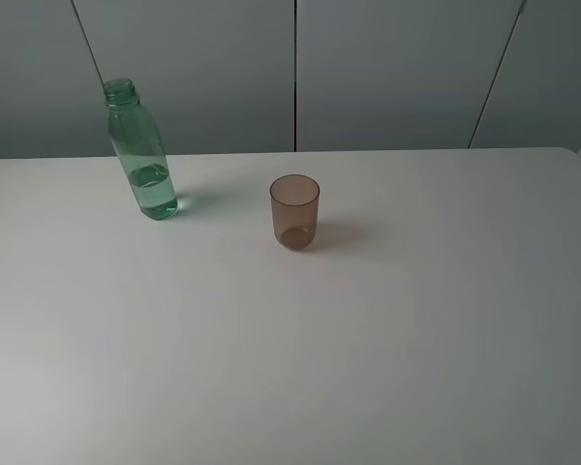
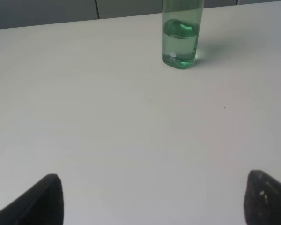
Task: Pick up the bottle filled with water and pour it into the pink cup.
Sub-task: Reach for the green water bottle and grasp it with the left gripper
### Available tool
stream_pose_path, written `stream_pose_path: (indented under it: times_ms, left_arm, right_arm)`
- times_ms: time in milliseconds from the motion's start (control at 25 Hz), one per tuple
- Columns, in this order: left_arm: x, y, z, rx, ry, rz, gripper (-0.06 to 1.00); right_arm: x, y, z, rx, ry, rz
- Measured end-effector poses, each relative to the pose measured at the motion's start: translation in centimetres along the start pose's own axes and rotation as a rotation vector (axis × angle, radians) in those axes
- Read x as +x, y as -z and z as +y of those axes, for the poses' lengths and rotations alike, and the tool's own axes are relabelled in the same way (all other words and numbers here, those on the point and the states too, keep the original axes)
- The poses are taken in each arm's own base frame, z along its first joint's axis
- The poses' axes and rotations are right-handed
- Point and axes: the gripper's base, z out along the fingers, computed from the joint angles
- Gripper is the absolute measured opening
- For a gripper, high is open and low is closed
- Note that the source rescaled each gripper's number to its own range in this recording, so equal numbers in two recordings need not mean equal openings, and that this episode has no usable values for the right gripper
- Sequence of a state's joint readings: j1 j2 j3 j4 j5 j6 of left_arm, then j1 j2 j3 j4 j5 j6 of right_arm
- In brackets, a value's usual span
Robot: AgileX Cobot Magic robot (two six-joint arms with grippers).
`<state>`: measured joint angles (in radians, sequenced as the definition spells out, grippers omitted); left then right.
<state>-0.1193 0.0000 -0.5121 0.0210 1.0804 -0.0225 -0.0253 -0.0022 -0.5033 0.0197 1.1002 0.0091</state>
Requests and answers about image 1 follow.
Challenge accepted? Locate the green transparent plastic bottle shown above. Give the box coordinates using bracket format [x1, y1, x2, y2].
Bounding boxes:
[103, 78, 179, 221]

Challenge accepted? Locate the pink translucent plastic cup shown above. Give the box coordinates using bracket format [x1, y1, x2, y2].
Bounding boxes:
[269, 174, 321, 251]

